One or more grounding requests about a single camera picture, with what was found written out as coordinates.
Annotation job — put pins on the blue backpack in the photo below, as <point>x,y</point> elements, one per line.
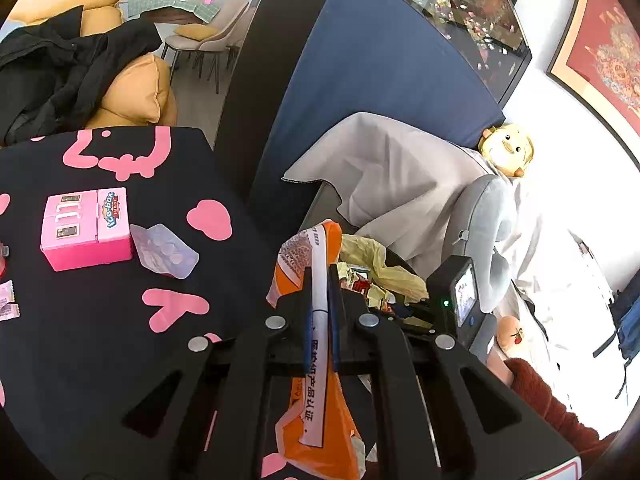
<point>627,320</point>

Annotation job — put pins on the grey neck pillow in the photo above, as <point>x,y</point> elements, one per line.
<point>482,225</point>

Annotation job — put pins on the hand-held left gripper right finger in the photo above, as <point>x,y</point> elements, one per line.
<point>334,320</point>

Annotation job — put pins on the dark brown panel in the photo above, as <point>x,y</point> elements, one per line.
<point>270,60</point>

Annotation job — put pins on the yellow chair cushion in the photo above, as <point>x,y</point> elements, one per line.
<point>197,31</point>

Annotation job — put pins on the clear blister pack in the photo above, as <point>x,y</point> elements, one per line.
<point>165,252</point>

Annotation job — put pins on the black jacket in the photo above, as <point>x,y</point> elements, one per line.
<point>60,70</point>

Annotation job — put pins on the pink white paper slip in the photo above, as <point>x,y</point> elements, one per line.
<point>9,311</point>
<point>6,291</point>

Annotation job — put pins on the pink toy fridge box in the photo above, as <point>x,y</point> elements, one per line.
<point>85,240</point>

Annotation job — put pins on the yellow plastic bin bag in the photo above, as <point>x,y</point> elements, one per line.
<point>395,272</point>

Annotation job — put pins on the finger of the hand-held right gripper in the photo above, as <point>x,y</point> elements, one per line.
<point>415,317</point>

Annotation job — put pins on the white bed sheet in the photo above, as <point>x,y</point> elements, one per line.
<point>560,280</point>

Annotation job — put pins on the orange sofa cushions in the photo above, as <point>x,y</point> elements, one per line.
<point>135,90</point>

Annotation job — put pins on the peach round plush toy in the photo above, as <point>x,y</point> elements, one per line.
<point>510,335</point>

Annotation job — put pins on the red framed picture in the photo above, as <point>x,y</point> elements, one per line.
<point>605,50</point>

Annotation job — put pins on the beige dining chair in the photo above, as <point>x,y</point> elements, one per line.
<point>220,45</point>

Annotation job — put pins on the glass fish tank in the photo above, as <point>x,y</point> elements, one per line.
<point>475,10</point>

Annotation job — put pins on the yellow plush toy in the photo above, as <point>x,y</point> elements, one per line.
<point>505,150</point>

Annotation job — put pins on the orange plastic wrapper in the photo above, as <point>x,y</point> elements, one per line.
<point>320,440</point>

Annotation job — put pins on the table with green checked cloth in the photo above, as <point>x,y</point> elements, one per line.
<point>170,10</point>

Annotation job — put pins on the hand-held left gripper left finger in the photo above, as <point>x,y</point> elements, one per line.
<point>309,320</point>

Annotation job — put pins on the grey cloth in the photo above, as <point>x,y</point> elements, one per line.
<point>400,170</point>

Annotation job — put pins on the dark blue upright board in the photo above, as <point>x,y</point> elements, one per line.
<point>390,75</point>

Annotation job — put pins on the black blanket with pink hearts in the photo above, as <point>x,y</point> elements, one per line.
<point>100,360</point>

